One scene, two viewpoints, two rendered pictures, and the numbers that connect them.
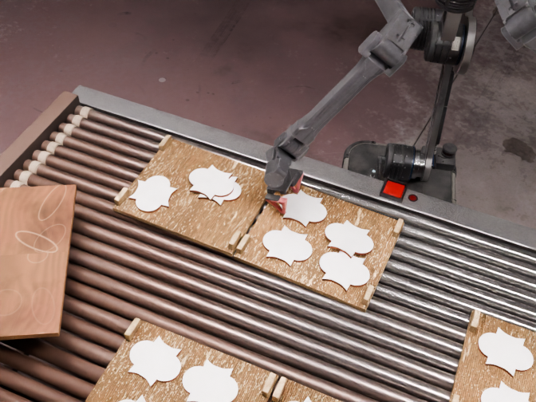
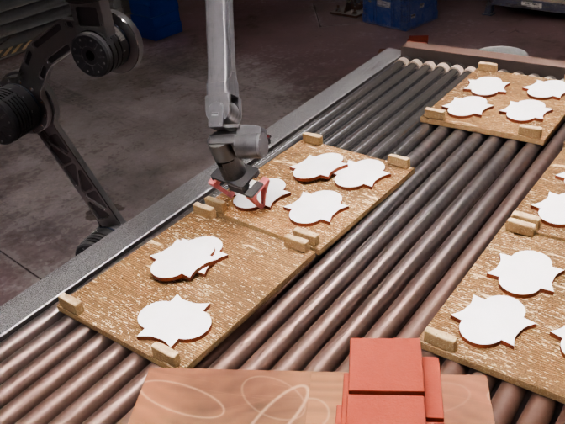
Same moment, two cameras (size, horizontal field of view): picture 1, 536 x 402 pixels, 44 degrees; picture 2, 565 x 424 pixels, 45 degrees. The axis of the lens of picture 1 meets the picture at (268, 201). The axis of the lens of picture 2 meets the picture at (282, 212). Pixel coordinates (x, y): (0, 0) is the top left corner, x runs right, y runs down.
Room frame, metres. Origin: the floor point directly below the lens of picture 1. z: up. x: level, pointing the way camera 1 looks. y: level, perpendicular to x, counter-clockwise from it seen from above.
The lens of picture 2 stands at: (0.86, 1.24, 1.78)
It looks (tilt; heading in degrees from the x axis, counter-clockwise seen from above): 32 degrees down; 289
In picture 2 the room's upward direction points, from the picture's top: 6 degrees counter-clockwise
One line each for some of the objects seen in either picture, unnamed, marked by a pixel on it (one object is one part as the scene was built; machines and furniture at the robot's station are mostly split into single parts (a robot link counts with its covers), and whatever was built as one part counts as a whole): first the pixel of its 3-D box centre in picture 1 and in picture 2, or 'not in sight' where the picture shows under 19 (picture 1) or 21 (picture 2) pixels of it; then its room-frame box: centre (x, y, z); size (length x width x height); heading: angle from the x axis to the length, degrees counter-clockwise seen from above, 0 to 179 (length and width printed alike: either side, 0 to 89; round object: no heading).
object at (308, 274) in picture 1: (321, 240); (310, 189); (1.25, -0.17, 0.93); 0.41 x 0.35 x 0.02; 67
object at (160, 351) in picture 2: (121, 196); (166, 354); (1.37, 0.45, 0.95); 0.06 x 0.02 x 0.03; 158
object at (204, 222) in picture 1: (198, 192); (189, 280); (1.42, 0.22, 0.93); 0.41 x 0.35 x 0.02; 68
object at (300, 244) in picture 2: (234, 239); (297, 242); (1.22, 0.09, 0.95); 0.06 x 0.02 x 0.03; 158
